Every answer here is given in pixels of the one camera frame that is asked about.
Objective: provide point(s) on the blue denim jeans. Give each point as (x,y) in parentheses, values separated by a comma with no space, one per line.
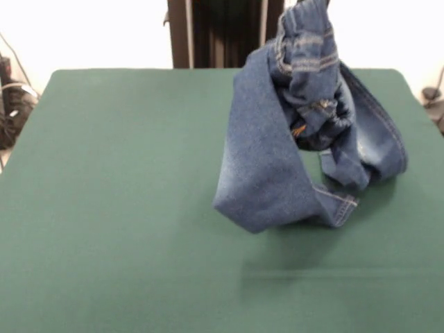
(263,166)

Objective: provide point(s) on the dark green table cloth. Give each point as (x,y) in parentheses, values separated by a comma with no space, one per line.
(121,173)

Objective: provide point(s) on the dark grey stand foot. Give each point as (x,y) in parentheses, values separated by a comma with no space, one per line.
(430,93)

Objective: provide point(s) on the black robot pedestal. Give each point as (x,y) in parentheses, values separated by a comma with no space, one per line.
(180,34)

